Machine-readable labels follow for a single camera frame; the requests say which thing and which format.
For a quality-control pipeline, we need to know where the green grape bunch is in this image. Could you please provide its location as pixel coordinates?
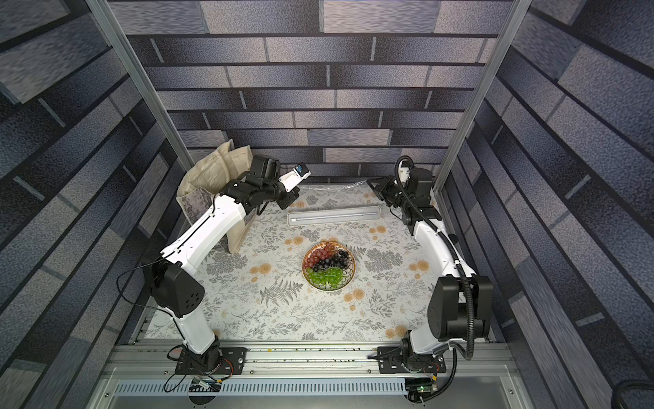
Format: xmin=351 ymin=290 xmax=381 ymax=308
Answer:
xmin=307 ymin=267 xmax=343 ymax=289

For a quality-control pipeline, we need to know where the beige canvas tote bag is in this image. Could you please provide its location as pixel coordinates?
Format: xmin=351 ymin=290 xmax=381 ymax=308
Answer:
xmin=176 ymin=140 xmax=254 ymax=238

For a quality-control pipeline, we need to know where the right electronics board green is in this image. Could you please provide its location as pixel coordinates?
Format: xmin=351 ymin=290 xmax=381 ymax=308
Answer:
xmin=405 ymin=376 xmax=439 ymax=404

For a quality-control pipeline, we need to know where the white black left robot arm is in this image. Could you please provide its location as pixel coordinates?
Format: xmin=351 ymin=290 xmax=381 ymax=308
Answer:
xmin=143 ymin=156 xmax=311 ymax=355

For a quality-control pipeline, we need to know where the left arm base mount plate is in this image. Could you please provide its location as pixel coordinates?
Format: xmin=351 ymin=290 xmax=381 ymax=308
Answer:
xmin=175 ymin=347 xmax=248 ymax=376

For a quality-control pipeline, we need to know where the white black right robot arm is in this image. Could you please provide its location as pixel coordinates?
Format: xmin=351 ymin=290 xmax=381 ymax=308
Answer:
xmin=367 ymin=155 xmax=494 ymax=361

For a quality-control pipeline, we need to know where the patterned plate with rim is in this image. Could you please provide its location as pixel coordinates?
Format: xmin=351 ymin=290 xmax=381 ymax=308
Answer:
xmin=301 ymin=240 xmax=356 ymax=291

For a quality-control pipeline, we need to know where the left electronics board with wires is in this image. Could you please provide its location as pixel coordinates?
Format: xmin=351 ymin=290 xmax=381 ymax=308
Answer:
xmin=162 ymin=374 xmax=233 ymax=400

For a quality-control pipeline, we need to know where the black corrugated cable conduit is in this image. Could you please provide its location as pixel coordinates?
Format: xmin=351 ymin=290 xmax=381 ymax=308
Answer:
xmin=394 ymin=155 xmax=476 ymax=361

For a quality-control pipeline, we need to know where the black grape bunch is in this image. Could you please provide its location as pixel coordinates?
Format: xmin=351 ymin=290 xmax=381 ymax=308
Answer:
xmin=313 ymin=249 xmax=351 ymax=270

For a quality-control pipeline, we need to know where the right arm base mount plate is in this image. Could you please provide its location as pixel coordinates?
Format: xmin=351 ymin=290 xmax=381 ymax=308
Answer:
xmin=369 ymin=347 xmax=447 ymax=374

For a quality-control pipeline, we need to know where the red grape bunch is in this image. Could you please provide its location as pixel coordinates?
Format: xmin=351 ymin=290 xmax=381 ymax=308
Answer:
xmin=302 ymin=241 xmax=337 ymax=269

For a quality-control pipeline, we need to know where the cream plastic wrap dispenser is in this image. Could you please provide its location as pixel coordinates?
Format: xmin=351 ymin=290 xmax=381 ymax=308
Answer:
xmin=287 ymin=206 xmax=382 ymax=227

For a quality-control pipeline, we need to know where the aluminium front rail frame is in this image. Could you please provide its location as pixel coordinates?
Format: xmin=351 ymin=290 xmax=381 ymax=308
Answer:
xmin=89 ymin=340 xmax=532 ymax=408

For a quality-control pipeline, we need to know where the clear plastic wrap sheet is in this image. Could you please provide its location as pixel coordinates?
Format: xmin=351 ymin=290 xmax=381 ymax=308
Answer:
xmin=294 ymin=181 xmax=381 ymax=211

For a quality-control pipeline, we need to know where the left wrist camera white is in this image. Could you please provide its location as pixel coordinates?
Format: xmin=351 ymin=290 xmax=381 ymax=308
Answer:
xmin=279 ymin=163 xmax=311 ymax=193

